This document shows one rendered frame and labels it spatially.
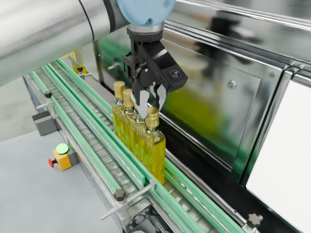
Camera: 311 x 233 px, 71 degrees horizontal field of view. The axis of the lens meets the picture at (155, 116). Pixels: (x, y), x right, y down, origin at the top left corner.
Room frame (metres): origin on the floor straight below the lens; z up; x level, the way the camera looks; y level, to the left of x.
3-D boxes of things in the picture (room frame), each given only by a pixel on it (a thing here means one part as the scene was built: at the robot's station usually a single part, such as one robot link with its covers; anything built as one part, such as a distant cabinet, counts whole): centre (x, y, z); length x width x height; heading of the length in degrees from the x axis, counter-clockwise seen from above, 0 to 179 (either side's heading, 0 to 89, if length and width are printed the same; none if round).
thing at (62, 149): (0.63, 0.38, 0.84); 0.04 x 0.04 x 0.03
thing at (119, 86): (0.59, 0.11, 1.14); 0.04 x 0.04 x 0.04
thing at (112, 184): (1.04, 0.62, 0.93); 1.75 x 0.01 x 0.08; 37
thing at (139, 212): (0.34, 0.06, 0.85); 0.09 x 0.04 x 0.07; 127
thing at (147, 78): (0.48, 0.02, 1.29); 0.09 x 0.08 x 0.12; 35
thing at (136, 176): (1.09, 0.57, 0.93); 1.75 x 0.01 x 0.08; 37
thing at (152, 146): (0.45, 0.01, 0.99); 0.06 x 0.06 x 0.21; 38
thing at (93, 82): (1.09, 0.36, 0.84); 0.95 x 0.09 x 0.11; 37
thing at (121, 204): (0.33, 0.07, 0.95); 0.17 x 0.03 x 0.12; 127
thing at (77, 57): (1.21, 0.45, 1.01); 0.06 x 0.06 x 0.26; 42
